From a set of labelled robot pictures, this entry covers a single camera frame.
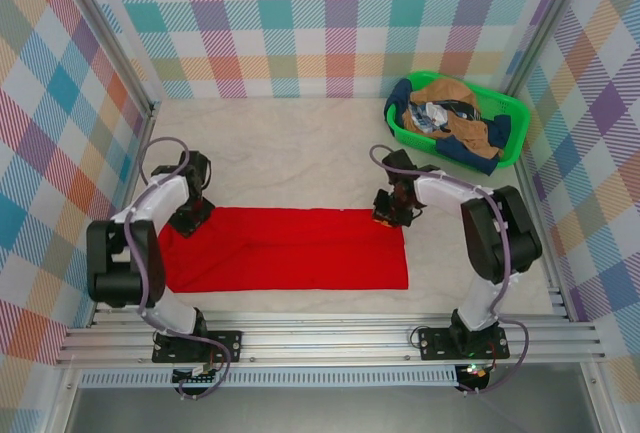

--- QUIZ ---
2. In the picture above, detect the red bear print t-shirt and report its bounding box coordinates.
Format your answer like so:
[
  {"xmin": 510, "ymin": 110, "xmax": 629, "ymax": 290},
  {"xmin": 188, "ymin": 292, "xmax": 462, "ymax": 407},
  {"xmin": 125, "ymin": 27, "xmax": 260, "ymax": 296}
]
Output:
[{"xmin": 157, "ymin": 206, "xmax": 411, "ymax": 294}]

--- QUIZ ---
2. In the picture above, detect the pile of clothes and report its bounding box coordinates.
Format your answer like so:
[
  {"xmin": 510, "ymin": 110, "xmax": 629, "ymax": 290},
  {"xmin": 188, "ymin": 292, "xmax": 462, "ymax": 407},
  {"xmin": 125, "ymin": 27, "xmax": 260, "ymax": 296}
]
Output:
[{"xmin": 384, "ymin": 77, "xmax": 512, "ymax": 177}]

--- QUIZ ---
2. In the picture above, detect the white blue patterned t-shirt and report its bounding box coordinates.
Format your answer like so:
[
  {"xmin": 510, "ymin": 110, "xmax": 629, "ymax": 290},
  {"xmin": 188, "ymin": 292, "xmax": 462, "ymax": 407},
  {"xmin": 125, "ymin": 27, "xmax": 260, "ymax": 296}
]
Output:
[{"xmin": 402, "ymin": 100, "xmax": 484, "ymax": 134}]

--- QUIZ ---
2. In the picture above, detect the tan t-shirt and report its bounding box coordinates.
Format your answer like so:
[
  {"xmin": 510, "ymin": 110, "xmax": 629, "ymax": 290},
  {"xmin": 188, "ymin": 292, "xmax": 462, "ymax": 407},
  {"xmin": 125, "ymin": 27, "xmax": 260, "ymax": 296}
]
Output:
[{"xmin": 404, "ymin": 77, "xmax": 491, "ymax": 159}]

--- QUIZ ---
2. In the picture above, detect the green plastic basket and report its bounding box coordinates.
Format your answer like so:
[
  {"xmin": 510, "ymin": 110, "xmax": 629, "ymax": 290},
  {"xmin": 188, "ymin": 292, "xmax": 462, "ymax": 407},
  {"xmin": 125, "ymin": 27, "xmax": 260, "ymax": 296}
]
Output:
[{"xmin": 383, "ymin": 70, "xmax": 531, "ymax": 169}]

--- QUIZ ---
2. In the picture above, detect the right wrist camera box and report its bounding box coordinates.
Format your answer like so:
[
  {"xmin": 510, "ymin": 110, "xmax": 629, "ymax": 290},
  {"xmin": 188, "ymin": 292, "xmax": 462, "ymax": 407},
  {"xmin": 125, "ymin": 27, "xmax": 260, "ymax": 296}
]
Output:
[{"xmin": 373, "ymin": 190, "xmax": 397, "ymax": 220}]

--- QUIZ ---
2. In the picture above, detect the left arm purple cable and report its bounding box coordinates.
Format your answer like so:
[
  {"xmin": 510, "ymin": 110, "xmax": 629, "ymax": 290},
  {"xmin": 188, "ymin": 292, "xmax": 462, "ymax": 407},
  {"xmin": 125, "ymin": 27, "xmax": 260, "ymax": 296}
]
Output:
[{"xmin": 124, "ymin": 136, "xmax": 232, "ymax": 401}]

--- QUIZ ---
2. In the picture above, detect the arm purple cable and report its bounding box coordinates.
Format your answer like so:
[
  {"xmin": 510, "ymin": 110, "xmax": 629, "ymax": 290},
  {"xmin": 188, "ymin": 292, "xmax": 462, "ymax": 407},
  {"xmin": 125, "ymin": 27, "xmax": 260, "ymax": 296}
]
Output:
[
  {"xmin": 124, "ymin": 136, "xmax": 232, "ymax": 401},
  {"xmin": 368, "ymin": 144, "xmax": 530, "ymax": 397}
]

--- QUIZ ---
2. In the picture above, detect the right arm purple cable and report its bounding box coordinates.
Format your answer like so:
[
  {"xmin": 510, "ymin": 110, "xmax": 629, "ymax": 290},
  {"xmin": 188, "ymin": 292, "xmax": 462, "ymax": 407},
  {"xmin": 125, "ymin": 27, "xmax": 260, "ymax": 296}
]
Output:
[{"xmin": 368, "ymin": 144, "xmax": 530, "ymax": 397}]

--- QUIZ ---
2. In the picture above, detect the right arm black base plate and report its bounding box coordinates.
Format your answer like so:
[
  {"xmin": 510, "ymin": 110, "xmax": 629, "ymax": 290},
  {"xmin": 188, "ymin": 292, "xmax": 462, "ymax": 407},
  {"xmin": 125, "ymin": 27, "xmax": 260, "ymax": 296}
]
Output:
[{"xmin": 418, "ymin": 326, "xmax": 511, "ymax": 362}]

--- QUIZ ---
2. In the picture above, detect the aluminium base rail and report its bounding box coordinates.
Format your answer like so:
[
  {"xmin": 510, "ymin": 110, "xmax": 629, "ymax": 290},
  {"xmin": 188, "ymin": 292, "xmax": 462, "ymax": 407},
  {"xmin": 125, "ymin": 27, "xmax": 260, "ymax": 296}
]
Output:
[{"xmin": 55, "ymin": 308, "xmax": 609, "ymax": 367}]

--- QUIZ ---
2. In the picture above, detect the aluminium corner post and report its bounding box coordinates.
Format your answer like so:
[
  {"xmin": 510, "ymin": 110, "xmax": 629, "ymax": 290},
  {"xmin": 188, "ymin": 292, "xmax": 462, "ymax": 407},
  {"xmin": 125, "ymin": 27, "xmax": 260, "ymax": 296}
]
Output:
[
  {"xmin": 58, "ymin": 0, "xmax": 162, "ymax": 117},
  {"xmin": 502, "ymin": 0, "xmax": 596, "ymax": 99}
]

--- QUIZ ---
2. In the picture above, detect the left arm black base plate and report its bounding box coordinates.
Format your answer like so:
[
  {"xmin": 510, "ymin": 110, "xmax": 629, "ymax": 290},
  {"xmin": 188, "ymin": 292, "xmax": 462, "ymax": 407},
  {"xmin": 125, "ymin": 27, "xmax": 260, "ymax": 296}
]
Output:
[{"xmin": 151, "ymin": 330, "xmax": 245, "ymax": 365}]

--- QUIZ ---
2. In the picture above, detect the slotted grey cable duct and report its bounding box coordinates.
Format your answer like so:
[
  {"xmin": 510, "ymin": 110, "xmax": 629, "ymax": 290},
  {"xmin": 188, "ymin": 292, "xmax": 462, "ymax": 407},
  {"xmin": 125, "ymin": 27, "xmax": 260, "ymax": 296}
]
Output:
[{"xmin": 79, "ymin": 370, "xmax": 459, "ymax": 388}]

